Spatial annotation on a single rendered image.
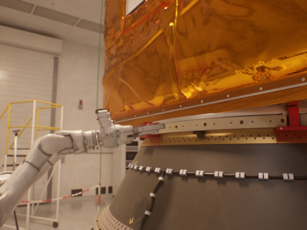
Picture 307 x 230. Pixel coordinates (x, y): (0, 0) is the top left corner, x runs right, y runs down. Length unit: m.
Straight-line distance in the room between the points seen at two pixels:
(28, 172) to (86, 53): 8.86
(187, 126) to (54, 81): 7.89
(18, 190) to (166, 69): 0.94
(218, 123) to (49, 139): 0.66
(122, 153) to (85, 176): 1.46
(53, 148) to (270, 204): 0.75
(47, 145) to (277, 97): 0.80
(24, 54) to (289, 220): 8.52
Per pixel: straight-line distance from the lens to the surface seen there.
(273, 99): 1.02
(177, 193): 1.13
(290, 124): 1.08
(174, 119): 1.31
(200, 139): 1.18
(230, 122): 1.10
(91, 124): 9.17
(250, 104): 1.07
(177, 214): 1.10
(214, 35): 1.22
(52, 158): 1.23
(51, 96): 8.78
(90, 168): 9.16
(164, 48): 1.51
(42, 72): 8.89
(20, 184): 0.88
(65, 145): 0.94
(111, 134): 0.94
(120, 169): 8.72
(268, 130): 1.14
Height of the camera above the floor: 1.58
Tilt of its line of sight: 8 degrees up
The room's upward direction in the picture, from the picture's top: straight up
